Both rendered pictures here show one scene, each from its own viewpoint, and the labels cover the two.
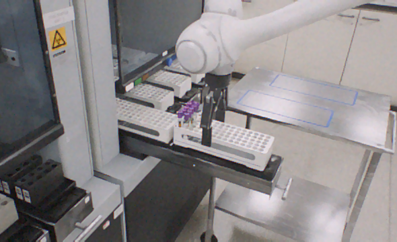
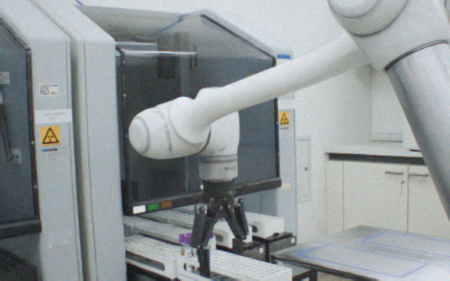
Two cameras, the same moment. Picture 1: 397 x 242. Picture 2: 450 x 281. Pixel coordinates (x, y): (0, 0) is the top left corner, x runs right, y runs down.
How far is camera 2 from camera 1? 0.66 m
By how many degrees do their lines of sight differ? 36
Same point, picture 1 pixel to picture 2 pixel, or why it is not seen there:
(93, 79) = (91, 189)
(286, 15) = (233, 87)
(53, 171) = (25, 270)
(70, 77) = (59, 177)
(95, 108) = (91, 222)
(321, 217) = not seen: outside the picture
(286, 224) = not seen: outside the picture
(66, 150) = (47, 256)
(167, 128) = (172, 259)
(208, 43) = (153, 118)
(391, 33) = not seen: outside the picture
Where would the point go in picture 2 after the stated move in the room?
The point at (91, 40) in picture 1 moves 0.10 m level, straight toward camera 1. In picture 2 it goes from (91, 146) to (77, 150)
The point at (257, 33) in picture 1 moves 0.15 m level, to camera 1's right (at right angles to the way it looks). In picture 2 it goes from (202, 107) to (276, 104)
